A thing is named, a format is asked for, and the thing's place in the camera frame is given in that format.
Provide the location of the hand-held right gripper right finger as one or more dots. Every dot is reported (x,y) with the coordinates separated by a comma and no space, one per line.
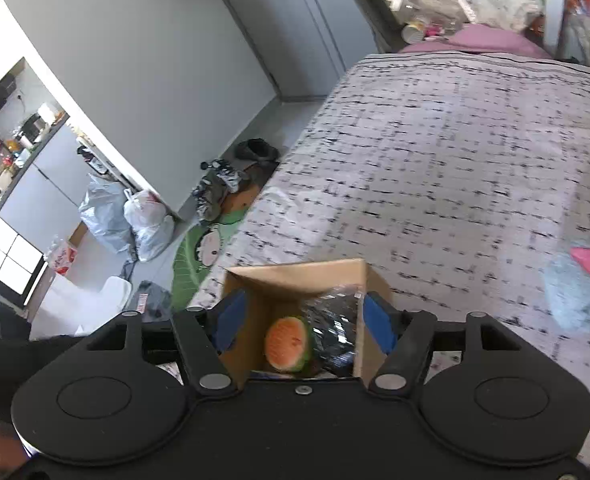
(380,320)

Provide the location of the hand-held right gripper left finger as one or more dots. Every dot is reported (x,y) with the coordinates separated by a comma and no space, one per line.
(230,320)

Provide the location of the brown cardboard box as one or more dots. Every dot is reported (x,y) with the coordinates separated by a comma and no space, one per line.
(257,310)

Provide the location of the dark packaged cloth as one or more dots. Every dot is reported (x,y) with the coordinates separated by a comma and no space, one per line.
(332,325)

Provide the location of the hamburger plush toy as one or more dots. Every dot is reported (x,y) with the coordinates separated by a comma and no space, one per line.
(287,344)

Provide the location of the green cartoon floor mat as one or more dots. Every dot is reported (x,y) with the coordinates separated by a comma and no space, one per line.
(195,260)

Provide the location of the dark floor bag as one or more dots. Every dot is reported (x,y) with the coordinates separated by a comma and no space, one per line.
(152,300)

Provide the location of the white stool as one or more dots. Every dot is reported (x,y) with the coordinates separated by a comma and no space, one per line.
(95,300)

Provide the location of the red and white packet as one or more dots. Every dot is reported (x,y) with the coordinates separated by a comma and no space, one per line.
(61,257)

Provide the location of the white plastic bag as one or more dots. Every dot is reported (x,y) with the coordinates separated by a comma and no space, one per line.
(150,225)

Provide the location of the pile of shoes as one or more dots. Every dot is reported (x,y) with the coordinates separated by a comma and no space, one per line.
(217,187)

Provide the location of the grey plastic bag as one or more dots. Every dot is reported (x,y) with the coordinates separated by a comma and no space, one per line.
(105,215)

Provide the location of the black shoe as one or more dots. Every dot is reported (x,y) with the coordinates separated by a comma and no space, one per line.
(257,150)

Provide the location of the grey kitchen counter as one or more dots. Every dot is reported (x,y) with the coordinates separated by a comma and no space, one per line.
(40,185)

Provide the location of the large blue plush toy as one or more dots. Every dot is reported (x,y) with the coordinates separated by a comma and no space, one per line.
(575,300)

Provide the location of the rice cooker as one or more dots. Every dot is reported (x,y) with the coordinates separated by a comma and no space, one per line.
(31,127)

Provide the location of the small paper cup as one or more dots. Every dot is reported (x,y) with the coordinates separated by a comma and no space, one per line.
(415,30)

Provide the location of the grey door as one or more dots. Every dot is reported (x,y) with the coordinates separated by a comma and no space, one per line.
(300,25)

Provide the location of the pile of white bags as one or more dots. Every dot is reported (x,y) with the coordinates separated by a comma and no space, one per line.
(475,2)

